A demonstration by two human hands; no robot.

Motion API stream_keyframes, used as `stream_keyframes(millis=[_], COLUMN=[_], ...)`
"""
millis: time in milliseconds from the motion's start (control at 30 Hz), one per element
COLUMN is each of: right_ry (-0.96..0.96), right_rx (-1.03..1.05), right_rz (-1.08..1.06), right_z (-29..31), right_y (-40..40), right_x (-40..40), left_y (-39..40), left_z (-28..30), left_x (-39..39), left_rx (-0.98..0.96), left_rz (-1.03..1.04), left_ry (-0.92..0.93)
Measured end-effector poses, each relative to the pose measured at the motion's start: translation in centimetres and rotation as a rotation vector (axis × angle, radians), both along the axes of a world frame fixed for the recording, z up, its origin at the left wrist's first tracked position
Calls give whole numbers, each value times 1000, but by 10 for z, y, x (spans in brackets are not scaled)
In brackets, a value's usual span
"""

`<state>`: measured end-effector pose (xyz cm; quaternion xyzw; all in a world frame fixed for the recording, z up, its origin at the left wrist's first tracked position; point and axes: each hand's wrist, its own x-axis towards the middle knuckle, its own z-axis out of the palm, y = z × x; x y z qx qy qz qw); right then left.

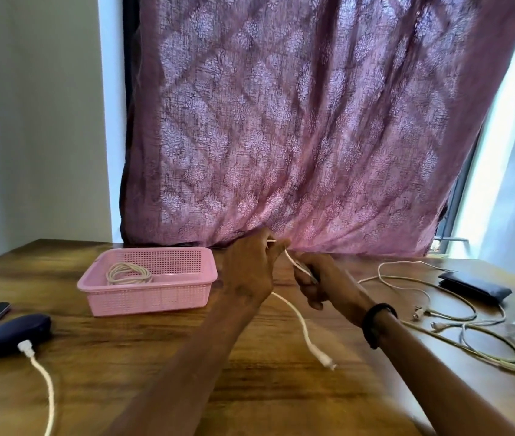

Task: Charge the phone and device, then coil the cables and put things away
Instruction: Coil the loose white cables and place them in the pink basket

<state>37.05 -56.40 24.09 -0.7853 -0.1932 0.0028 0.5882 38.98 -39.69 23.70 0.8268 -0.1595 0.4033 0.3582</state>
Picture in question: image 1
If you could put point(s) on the person's left forearm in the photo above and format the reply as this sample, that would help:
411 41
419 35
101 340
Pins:
185 381

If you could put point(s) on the person's left hand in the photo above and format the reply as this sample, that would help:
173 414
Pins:
248 276

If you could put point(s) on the person's right hand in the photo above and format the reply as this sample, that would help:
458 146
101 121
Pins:
334 290

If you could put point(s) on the wooden desk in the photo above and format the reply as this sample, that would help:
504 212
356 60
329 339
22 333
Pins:
148 358

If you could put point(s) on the person's right forearm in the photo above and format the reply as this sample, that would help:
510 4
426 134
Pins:
443 395

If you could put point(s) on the metal window latch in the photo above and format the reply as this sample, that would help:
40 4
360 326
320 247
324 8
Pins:
457 240

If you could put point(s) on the dark blue earbuds case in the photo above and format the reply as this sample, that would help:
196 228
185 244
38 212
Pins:
12 333

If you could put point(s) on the purple patterned curtain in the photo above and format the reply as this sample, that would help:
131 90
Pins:
307 131

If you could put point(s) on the black wristband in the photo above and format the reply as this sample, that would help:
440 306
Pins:
371 331

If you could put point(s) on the black wallet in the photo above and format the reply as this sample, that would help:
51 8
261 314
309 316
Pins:
475 288

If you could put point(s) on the pink plastic basket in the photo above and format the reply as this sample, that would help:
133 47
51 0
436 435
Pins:
148 295

